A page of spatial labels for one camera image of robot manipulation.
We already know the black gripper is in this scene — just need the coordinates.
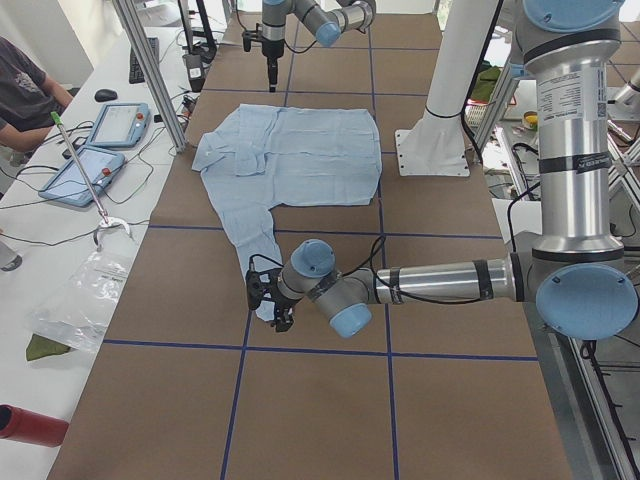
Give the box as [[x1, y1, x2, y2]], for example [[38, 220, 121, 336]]
[[263, 39, 284, 92], [272, 296, 296, 330]]

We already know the light blue button-up shirt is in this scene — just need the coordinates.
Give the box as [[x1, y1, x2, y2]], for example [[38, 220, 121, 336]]
[[192, 104, 382, 338]]

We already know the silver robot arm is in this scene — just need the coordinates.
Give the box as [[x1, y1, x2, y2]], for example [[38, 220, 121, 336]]
[[257, 0, 377, 92], [267, 1, 639, 340]]

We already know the brown paper table cover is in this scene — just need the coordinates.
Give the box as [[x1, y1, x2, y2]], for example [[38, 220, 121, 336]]
[[50, 1, 571, 479]]

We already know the black keyboard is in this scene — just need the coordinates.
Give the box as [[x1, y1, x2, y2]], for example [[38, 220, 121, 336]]
[[128, 36, 161, 85]]

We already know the far blue teach pendant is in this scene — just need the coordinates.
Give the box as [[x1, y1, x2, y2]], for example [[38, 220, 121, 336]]
[[86, 102, 150, 149]]

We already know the black computer mouse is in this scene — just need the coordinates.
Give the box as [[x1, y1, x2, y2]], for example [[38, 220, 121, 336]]
[[94, 88, 118, 103]]

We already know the reacher grabber stick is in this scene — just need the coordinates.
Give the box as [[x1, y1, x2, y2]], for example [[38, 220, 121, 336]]
[[50, 112, 133, 252]]

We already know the clear plastic bag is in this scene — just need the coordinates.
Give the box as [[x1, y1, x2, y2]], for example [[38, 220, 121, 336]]
[[27, 251, 133, 354]]

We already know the person in grey shirt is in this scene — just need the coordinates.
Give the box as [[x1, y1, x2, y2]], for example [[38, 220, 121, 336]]
[[1, 37, 73, 153]]

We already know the red cylinder bottle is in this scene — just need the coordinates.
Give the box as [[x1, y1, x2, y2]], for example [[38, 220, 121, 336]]
[[1, 404, 69, 447]]

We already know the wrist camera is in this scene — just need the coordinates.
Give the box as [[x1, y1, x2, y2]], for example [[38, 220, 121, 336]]
[[245, 267, 281, 311], [242, 28, 263, 52]]

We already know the grey aluminium frame post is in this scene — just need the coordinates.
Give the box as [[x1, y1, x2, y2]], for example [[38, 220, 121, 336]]
[[112, 0, 186, 153]]

